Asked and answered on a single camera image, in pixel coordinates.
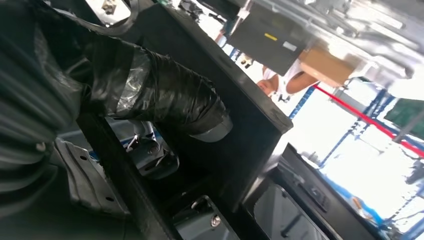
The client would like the blue metal shelf rack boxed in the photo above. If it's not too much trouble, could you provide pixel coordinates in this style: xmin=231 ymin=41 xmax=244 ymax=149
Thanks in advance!
xmin=287 ymin=85 xmax=424 ymax=240

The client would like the black laptop yellow sticker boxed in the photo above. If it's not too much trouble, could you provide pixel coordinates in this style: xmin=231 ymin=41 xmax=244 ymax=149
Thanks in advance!
xmin=228 ymin=6 xmax=310 ymax=77

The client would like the person at desk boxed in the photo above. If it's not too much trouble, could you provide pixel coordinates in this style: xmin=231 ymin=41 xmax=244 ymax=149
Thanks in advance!
xmin=256 ymin=59 xmax=320 ymax=100

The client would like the closed cardboard box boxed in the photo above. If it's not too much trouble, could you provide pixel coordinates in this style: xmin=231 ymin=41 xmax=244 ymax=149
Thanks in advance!
xmin=299 ymin=46 xmax=356 ymax=88

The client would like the red barrier belt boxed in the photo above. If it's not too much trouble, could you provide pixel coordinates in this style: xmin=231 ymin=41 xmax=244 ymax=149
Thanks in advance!
xmin=312 ymin=84 xmax=424 ymax=158

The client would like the large stamped metal panel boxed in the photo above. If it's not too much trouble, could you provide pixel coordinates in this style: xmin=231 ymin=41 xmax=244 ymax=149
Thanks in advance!
xmin=251 ymin=0 xmax=424 ymax=100

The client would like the green plastic crate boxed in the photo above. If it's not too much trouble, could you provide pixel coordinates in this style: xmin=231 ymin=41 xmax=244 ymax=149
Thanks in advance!
xmin=384 ymin=97 xmax=424 ymax=142

